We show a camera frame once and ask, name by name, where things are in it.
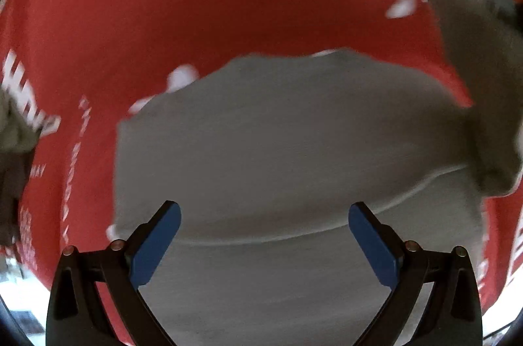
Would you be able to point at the olive cloth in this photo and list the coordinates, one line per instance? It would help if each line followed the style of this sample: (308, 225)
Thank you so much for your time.
(12, 125)

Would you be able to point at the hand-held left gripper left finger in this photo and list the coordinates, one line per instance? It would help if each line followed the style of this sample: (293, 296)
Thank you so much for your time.
(157, 240)

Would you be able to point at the grey small garment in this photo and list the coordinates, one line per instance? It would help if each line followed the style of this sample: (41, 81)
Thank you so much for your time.
(278, 150)

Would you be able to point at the dark cloth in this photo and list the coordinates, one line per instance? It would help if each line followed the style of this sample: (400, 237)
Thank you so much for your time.
(10, 191)

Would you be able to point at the red printed blanket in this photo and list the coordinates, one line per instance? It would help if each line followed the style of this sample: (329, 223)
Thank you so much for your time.
(196, 3)

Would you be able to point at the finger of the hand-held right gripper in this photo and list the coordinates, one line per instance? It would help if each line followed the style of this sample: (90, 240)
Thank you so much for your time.
(500, 5)

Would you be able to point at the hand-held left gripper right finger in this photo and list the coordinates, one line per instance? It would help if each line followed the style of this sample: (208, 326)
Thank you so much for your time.
(374, 244)

